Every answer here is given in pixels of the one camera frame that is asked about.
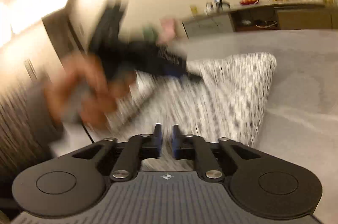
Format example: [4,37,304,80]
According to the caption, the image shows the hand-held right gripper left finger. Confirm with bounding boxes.
[59,124,162,183]

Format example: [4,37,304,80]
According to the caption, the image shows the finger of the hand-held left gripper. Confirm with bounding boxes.
[161,66,203,82]

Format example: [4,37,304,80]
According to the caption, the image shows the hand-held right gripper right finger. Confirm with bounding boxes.
[172,124,275,183]

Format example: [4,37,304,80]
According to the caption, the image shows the white dark-square patterned garment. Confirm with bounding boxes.
[50,52,278,172]

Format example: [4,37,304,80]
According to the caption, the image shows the person's left hand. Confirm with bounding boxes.
[44,52,138,130]

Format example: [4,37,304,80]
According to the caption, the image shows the green plastic chair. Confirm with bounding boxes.
[143,25,159,41]

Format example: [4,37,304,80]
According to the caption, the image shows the pink plastic chair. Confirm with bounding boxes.
[157,18,178,45]

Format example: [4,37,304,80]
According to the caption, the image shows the long grey TV cabinet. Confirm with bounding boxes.
[182,1,338,40]

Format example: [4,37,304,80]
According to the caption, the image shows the tangle of cables in shelf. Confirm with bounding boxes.
[255,20,278,29]

